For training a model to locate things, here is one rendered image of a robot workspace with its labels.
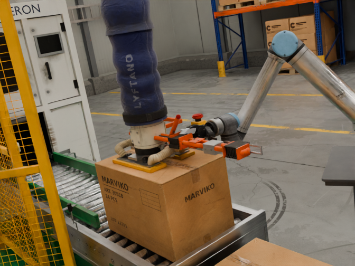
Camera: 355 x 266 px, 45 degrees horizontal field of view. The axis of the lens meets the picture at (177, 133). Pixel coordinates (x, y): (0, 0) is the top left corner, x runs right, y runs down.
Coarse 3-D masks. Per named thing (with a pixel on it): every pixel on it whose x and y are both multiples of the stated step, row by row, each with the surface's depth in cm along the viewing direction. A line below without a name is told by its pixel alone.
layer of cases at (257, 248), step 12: (252, 240) 207; (240, 252) 199; (252, 252) 197; (264, 252) 196; (276, 252) 194; (288, 252) 192; (216, 264) 193; (228, 264) 191; (240, 264) 190; (252, 264) 188; (264, 264) 187; (276, 264) 185; (288, 264) 184; (300, 264) 182; (312, 264) 181; (324, 264) 180
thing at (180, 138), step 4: (176, 132) 204; (168, 136) 200; (172, 136) 202; (176, 136) 202; (180, 136) 201; (184, 136) 196; (188, 136) 198; (192, 136) 200; (168, 140) 200; (172, 140) 197; (176, 140) 195; (180, 140) 195; (172, 144) 200; (176, 144) 197; (180, 144) 195; (176, 148) 197; (180, 148) 196; (184, 148) 197
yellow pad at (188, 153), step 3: (186, 150) 219; (189, 150) 219; (174, 153) 218; (177, 153) 217; (180, 153) 217; (183, 153) 217; (186, 153) 217; (189, 153) 216; (192, 153) 217; (174, 156) 216; (177, 156) 214; (180, 156) 213; (183, 156) 214; (186, 156) 215; (189, 156) 216; (180, 159) 213
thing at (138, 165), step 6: (126, 156) 226; (114, 162) 225; (120, 162) 220; (126, 162) 218; (132, 162) 215; (138, 162) 213; (144, 162) 210; (138, 168) 209; (144, 168) 205; (150, 168) 203; (156, 168) 203
